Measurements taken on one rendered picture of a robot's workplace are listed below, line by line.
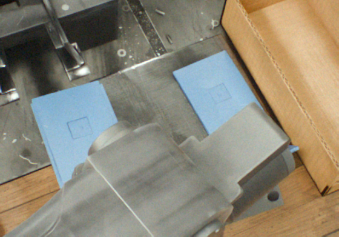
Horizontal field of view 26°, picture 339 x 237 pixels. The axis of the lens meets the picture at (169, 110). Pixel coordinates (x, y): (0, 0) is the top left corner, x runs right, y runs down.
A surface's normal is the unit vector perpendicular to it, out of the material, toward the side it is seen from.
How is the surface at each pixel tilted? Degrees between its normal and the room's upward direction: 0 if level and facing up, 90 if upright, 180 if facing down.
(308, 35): 0
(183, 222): 15
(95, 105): 5
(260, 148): 6
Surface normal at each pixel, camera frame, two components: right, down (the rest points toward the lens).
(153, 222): 0.27, -0.58
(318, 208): 0.07, -0.46
